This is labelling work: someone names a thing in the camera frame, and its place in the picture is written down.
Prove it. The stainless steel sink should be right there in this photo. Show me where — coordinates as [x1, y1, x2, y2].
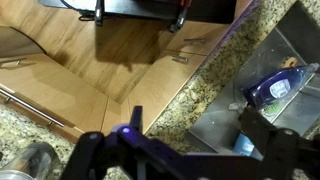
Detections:
[185, 0, 320, 158]

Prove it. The green sponge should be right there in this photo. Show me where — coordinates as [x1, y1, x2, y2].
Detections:
[262, 101, 285, 118]

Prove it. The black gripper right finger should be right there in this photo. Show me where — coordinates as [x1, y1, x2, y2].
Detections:
[239, 106, 320, 180]

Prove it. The orange sink utensil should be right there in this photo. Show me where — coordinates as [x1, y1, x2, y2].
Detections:
[280, 56, 299, 69]

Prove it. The black cable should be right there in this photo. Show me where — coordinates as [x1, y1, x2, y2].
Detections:
[59, 0, 96, 22]

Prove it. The blue dish soap bottle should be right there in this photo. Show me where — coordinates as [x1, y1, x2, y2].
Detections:
[242, 62, 320, 111]

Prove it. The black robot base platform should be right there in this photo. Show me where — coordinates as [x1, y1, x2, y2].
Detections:
[37, 0, 238, 25]

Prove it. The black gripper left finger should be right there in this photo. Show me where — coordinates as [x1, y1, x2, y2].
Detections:
[59, 105, 201, 180]

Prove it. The long steel cabinet handle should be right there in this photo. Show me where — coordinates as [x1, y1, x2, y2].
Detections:
[0, 87, 66, 129]

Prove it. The light blue plastic cup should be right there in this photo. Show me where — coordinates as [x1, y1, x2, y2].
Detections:
[232, 131, 257, 158]

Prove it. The clear glass jar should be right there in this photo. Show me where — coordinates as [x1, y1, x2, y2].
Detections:
[0, 142, 60, 180]

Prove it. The black clamp with orange trigger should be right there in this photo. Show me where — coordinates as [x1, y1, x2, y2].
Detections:
[168, 0, 193, 34]

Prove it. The short steel cabinet handle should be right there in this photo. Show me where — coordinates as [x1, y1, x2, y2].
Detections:
[0, 57, 27, 67]
[182, 37, 207, 45]
[171, 55, 190, 65]

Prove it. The wooden drawer front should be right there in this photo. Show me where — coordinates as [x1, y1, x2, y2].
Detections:
[165, 20, 236, 57]

